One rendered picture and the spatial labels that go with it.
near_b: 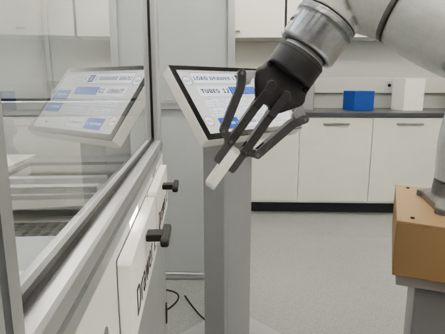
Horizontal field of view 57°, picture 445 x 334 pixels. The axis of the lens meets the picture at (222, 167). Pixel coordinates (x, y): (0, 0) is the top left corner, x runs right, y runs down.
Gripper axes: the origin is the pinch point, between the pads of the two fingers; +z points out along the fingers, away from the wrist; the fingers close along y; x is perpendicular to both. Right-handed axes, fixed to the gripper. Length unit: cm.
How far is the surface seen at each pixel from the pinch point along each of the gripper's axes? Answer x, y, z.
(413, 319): -19, -57, 6
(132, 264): 14.2, 4.2, 14.0
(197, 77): -88, 13, -10
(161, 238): 3.1, 1.7, 13.4
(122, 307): 14.6, 2.2, 19.3
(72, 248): 25.8, 10.6, 10.3
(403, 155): -280, -165, -61
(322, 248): -209, -123, 34
